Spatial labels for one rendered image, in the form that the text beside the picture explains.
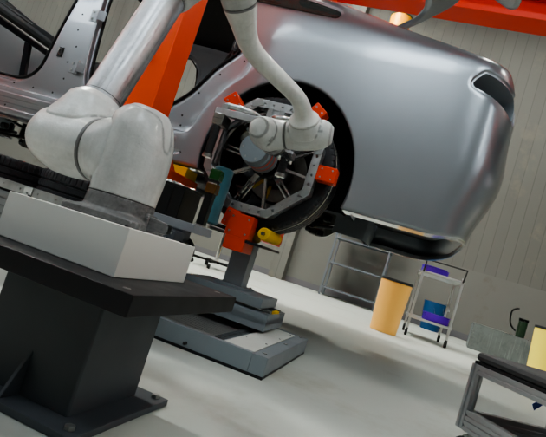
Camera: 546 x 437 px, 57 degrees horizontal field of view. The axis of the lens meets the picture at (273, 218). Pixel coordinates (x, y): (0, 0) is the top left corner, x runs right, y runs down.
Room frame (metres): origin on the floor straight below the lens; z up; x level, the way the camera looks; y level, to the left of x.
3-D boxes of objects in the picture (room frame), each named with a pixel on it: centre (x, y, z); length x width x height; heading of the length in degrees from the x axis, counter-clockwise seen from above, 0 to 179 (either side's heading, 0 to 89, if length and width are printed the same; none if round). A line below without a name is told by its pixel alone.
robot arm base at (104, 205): (1.15, 0.32, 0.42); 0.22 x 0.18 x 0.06; 81
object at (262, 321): (2.52, 0.08, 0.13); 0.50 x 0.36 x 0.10; 74
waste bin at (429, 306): (9.14, -3.31, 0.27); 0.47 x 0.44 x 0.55; 72
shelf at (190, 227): (1.84, 0.43, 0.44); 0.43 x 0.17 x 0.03; 74
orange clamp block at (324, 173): (2.27, -0.18, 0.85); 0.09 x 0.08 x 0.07; 74
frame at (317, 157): (2.35, 0.13, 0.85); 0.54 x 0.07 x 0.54; 74
